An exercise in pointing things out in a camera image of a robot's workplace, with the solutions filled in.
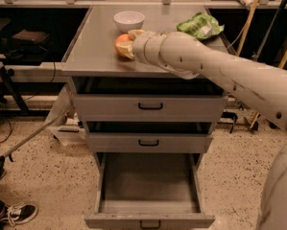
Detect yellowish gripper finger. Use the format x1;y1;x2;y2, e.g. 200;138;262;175
115;41;134;59
128;30;144;40

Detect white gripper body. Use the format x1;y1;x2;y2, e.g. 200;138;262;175
132;31;165;65

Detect orange fruit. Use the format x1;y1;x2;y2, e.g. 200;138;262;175
114;34;132;56

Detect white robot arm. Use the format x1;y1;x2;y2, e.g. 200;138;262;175
114;30;287;230

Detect top grey drawer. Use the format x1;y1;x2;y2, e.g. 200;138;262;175
73;77;227;122

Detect grey drawer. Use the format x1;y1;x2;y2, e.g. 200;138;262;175
86;122;212;153
73;77;227;122
85;153;215;230

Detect grey drawer cabinet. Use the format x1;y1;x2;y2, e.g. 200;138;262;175
63;4;218;161

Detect middle grey drawer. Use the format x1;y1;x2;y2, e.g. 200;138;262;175
86;122;212;153

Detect bottom grey drawer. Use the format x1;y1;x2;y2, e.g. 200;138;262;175
85;153;215;230

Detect white ceramic bowl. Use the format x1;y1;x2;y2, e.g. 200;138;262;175
113;11;145;33

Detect green chip bag rear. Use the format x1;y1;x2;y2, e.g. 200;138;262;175
177;12;225;41

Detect dark box on shelf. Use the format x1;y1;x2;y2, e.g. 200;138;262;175
12;30;50;44

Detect grey metal pole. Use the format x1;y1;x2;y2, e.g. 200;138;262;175
0;107;73;162

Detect black white sneaker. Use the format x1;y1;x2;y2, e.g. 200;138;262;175
0;203;38;227

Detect wooden easel frame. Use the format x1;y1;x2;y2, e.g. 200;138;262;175
235;0;287;131

